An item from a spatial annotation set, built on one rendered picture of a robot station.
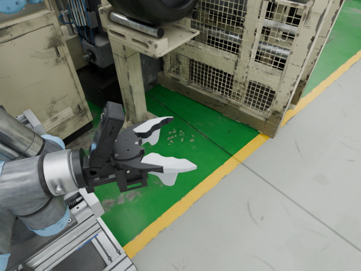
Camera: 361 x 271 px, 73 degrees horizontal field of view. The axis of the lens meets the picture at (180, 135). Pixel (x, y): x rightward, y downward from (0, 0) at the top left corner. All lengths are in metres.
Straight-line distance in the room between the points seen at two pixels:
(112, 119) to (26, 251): 0.53
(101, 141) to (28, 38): 1.26
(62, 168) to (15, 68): 1.22
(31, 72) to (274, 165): 1.66
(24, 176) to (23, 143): 0.13
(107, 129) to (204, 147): 1.50
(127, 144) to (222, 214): 1.19
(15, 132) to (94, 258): 0.86
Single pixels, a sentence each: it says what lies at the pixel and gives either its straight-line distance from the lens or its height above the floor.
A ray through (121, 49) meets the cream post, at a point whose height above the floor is 0.67.
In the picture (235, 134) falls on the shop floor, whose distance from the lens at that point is 1.99.
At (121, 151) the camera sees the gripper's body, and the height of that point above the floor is 1.07.
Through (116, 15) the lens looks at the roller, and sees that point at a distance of 1.42.
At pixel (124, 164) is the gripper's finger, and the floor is 1.07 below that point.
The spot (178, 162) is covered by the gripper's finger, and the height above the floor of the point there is 1.08.
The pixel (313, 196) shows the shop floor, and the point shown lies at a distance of 1.82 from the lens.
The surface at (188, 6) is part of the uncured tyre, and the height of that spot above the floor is 0.97.
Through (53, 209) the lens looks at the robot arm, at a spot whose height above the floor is 0.97.
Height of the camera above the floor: 1.40
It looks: 46 degrees down
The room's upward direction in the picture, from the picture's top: straight up
